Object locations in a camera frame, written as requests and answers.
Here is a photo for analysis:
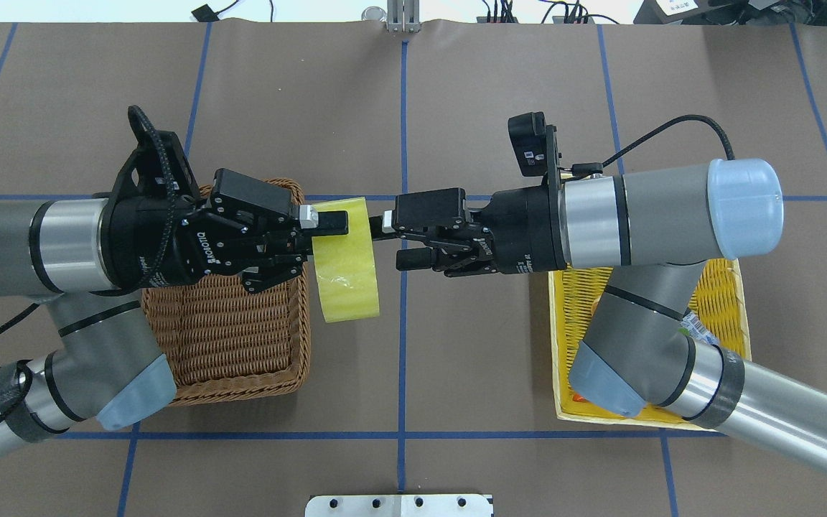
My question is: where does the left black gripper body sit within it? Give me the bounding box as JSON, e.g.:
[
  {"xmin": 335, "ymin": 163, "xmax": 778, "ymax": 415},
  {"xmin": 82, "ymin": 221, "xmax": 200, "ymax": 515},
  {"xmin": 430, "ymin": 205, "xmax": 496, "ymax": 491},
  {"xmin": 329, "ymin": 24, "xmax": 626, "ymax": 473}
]
[{"xmin": 101, "ymin": 190, "xmax": 271, "ymax": 291}]

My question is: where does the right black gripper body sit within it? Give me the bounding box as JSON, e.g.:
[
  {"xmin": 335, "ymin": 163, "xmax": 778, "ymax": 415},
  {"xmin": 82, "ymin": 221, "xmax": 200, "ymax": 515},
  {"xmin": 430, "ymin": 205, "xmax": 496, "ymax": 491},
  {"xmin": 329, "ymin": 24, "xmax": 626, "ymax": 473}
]
[{"xmin": 479, "ymin": 185, "xmax": 568, "ymax": 274}]

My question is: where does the yellow packing tape roll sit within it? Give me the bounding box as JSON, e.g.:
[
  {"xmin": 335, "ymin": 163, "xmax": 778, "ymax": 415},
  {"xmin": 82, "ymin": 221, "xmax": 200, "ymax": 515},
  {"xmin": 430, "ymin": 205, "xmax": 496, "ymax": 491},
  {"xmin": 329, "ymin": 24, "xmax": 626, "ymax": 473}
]
[{"xmin": 312, "ymin": 197, "xmax": 380, "ymax": 323}]

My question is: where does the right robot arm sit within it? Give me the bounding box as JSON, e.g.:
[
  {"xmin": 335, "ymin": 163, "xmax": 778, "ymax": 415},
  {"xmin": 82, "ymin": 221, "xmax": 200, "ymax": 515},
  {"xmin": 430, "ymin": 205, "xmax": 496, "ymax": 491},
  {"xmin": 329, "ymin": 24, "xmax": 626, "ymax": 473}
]
[{"xmin": 368, "ymin": 154, "xmax": 827, "ymax": 474}]

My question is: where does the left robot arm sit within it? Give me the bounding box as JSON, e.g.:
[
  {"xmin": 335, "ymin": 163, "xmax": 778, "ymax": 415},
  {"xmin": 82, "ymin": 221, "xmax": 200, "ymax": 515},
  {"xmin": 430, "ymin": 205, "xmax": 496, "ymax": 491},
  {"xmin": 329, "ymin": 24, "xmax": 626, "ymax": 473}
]
[{"xmin": 0, "ymin": 267, "xmax": 311, "ymax": 457}]

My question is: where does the yellow woven basket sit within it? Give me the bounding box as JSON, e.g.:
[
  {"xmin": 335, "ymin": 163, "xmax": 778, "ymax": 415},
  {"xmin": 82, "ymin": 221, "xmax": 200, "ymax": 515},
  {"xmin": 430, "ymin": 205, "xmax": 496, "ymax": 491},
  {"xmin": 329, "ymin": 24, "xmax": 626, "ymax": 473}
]
[{"xmin": 548, "ymin": 258, "xmax": 752, "ymax": 431}]

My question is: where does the brown wicker basket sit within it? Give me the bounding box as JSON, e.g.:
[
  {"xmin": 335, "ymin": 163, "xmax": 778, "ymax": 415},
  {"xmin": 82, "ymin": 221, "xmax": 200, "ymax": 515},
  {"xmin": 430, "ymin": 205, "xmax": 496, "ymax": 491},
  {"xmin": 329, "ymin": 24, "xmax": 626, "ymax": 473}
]
[{"xmin": 139, "ymin": 178, "xmax": 312, "ymax": 407}]

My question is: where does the blue tape line lengthwise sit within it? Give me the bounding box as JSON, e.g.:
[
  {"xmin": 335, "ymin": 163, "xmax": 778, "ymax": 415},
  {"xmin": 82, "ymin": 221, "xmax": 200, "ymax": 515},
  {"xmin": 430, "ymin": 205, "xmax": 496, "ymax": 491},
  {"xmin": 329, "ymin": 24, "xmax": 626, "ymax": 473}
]
[{"xmin": 396, "ymin": 39, "xmax": 410, "ymax": 494}]

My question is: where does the small dark jar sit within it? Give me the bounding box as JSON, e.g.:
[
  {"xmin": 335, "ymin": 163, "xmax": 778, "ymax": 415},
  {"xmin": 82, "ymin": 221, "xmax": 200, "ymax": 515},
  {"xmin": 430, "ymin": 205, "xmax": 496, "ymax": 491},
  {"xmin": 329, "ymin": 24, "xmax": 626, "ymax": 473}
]
[{"xmin": 680, "ymin": 309, "xmax": 721, "ymax": 347}]

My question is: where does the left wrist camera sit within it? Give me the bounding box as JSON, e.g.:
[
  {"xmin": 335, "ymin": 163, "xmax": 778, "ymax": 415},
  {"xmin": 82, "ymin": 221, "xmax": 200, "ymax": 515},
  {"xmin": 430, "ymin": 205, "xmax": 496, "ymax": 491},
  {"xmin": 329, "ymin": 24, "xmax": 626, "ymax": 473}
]
[{"xmin": 109, "ymin": 105, "xmax": 201, "ymax": 204}]

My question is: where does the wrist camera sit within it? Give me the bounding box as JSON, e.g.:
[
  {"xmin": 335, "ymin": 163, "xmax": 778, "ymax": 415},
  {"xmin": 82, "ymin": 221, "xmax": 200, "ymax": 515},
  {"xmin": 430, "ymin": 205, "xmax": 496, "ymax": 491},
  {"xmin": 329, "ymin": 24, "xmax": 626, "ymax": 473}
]
[
  {"xmin": 109, "ymin": 105, "xmax": 201, "ymax": 204},
  {"xmin": 508, "ymin": 111, "xmax": 560, "ymax": 179}
]

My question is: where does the black camera cable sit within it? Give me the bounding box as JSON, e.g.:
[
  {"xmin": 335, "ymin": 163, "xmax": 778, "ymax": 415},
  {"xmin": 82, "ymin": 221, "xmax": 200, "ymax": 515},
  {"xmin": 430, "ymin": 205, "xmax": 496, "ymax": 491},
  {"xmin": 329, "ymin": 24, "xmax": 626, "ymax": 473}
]
[{"xmin": 569, "ymin": 115, "xmax": 736, "ymax": 177}]

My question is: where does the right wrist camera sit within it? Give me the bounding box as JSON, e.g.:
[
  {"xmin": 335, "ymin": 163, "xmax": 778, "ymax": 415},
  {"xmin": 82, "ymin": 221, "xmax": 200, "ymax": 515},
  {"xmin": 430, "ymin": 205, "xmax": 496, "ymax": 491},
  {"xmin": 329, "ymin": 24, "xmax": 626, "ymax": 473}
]
[{"xmin": 508, "ymin": 111, "xmax": 560, "ymax": 179}]

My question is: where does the aluminium frame post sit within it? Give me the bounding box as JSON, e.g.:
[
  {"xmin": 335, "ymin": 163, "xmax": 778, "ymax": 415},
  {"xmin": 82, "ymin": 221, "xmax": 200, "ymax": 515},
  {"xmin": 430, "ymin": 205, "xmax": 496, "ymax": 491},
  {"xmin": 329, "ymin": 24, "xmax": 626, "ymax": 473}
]
[{"xmin": 385, "ymin": 0, "xmax": 422, "ymax": 34}]

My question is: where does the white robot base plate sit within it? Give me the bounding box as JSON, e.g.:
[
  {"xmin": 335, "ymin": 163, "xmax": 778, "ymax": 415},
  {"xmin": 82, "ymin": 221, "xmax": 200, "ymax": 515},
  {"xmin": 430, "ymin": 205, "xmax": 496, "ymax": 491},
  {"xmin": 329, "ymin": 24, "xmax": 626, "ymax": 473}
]
[{"xmin": 304, "ymin": 493, "xmax": 496, "ymax": 516}]

